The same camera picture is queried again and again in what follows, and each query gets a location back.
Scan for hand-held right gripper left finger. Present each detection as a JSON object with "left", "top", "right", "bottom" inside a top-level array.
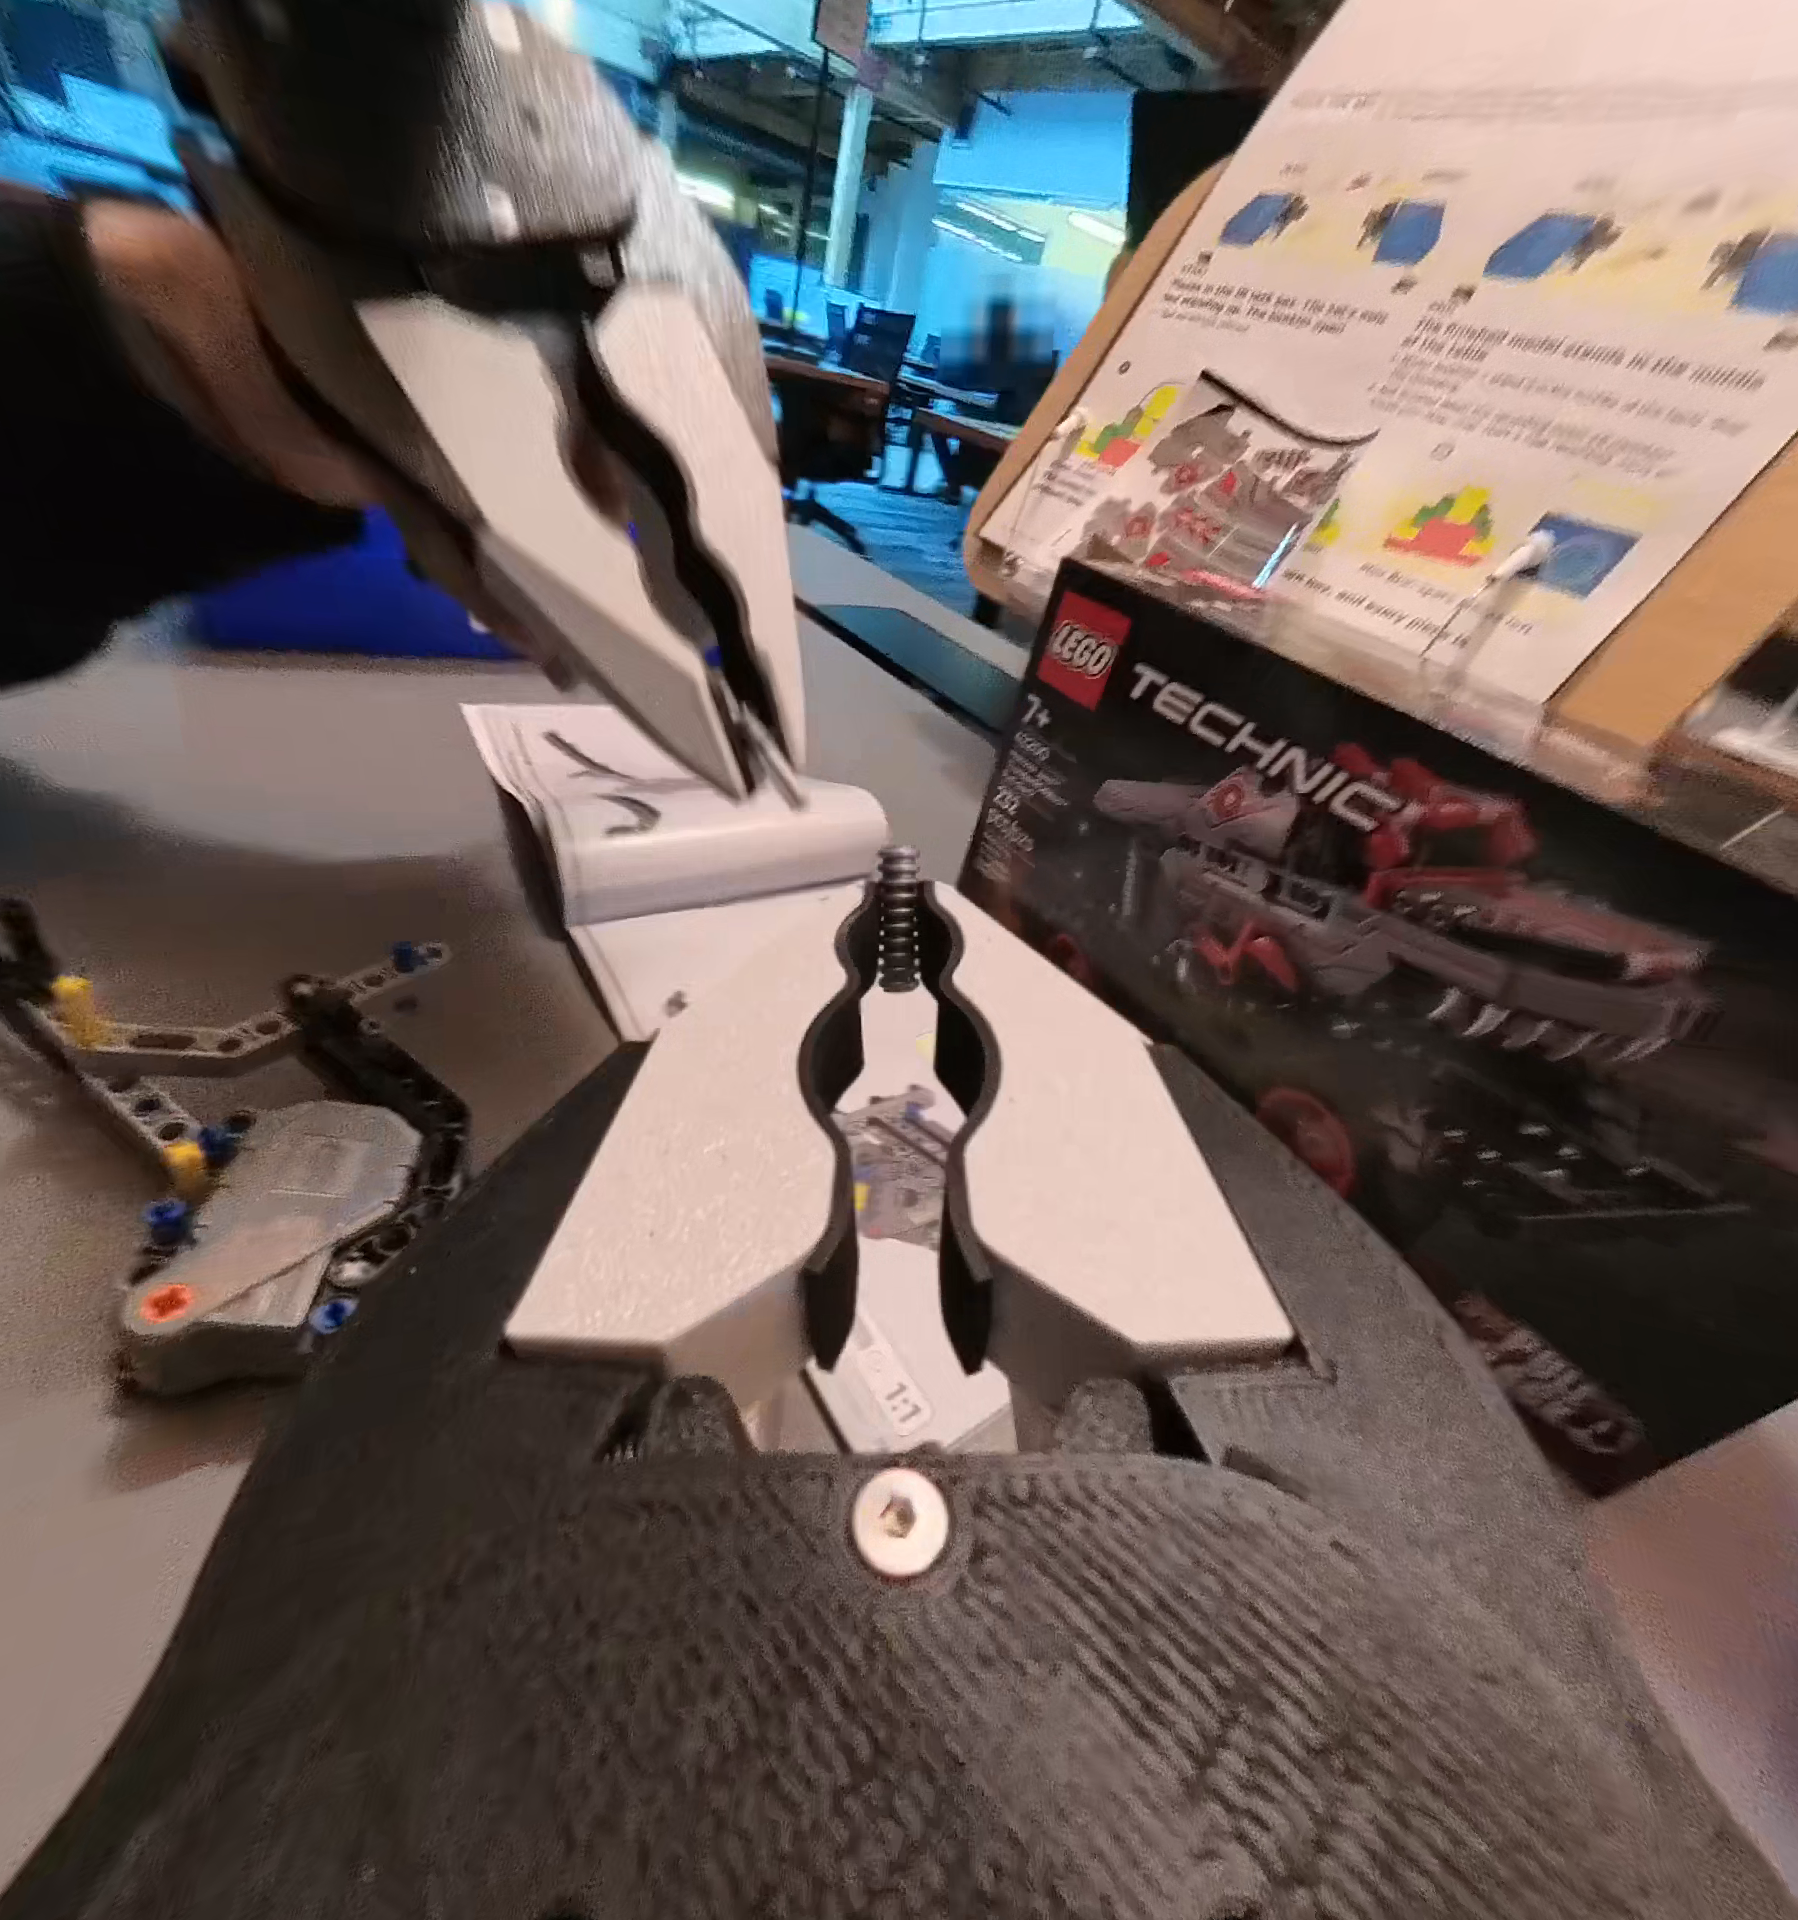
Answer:
[{"left": 502, "top": 881, "right": 908, "bottom": 1454}]

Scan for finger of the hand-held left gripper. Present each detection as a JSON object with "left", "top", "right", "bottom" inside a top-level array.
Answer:
[
  {"left": 355, "top": 293, "right": 764, "bottom": 799},
  {"left": 583, "top": 196, "right": 814, "bottom": 785}
]

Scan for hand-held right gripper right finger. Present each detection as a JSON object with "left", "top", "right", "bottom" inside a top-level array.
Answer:
[{"left": 906, "top": 881, "right": 1302, "bottom": 1443}]

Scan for toy instruction booklet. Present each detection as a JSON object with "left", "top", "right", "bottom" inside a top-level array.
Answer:
[{"left": 462, "top": 695, "right": 1025, "bottom": 1456}]

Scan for metal spring shock absorber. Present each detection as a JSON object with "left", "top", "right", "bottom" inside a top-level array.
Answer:
[{"left": 875, "top": 845, "right": 925, "bottom": 996}]

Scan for person's left forearm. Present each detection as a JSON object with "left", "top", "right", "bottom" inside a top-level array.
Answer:
[{"left": 0, "top": 163, "right": 376, "bottom": 707}]

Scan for grey desk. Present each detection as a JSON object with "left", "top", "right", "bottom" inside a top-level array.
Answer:
[{"left": 0, "top": 517, "right": 1798, "bottom": 1920}]

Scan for person's left hand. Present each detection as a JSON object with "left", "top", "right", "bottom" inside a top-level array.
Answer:
[{"left": 82, "top": 196, "right": 396, "bottom": 506}]

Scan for black office chair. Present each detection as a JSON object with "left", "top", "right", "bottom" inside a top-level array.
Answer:
[{"left": 768, "top": 360, "right": 890, "bottom": 556}]

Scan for blue storage bin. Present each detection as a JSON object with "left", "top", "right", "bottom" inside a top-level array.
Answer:
[{"left": 185, "top": 506, "right": 528, "bottom": 665}]

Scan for wooden background table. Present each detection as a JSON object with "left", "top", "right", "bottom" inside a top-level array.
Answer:
[{"left": 898, "top": 400, "right": 1025, "bottom": 501}]

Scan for black toy set box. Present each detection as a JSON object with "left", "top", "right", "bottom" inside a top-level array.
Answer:
[{"left": 959, "top": 559, "right": 1798, "bottom": 1503}]

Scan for grey toy brick model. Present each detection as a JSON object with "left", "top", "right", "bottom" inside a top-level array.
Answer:
[{"left": 0, "top": 898, "right": 476, "bottom": 1401}]

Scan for toy sticker sheet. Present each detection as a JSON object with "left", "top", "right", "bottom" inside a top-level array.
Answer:
[{"left": 1101, "top": 371, "right": 1385, "bottom": 597}]

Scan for instruction sheet on wooden board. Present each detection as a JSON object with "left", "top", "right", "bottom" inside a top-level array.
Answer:
[{"left": 966, "top": 0, "right": 1798, "bottom": 780}]

